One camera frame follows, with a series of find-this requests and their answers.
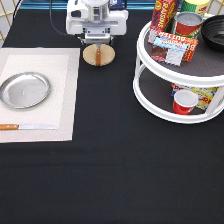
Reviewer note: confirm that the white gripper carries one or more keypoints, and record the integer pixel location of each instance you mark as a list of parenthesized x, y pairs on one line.
[(96, 21)]

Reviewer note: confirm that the white two-tier turntable shelf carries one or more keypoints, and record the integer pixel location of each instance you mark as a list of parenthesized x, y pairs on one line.
[(152, 81)]

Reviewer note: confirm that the wooden handled table knife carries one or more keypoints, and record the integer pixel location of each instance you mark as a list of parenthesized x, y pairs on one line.
[(25, 127)]

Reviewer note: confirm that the red raisins box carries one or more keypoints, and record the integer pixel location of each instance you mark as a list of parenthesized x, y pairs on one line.
[(163, 13)]

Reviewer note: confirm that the red plastic cup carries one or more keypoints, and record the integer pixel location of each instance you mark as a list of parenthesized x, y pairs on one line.
[(184, 102)]

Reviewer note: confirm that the red labelled tin can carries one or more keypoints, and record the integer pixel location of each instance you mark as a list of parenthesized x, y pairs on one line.
[(187, 24)]

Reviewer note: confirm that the round silver metal plate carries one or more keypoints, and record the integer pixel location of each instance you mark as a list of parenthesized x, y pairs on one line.
[(24, 90)]

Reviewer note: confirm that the red butter box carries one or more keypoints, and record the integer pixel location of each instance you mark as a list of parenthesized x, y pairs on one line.
[(181, 43)]

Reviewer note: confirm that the round wooden coaster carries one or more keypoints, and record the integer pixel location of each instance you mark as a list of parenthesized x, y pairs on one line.
[(107, 54)]

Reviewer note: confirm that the black bowl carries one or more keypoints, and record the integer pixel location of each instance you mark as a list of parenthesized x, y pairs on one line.
[(212, 32)]

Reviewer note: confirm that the yellow snack box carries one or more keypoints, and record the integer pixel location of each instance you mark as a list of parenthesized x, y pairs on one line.
[(205, 95)]

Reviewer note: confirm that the wooden handled metal fork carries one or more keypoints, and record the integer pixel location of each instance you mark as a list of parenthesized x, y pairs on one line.
[(98, 55)]

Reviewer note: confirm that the green yellow canister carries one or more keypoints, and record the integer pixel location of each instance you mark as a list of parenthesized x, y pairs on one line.
[(197, 6)]

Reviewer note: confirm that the beige woven placemat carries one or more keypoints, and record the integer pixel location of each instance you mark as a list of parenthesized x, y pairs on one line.
[(60, 66)]

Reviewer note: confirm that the brown chocolate bar packet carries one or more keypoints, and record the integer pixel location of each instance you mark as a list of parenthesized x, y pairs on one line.
[(166, 55)]

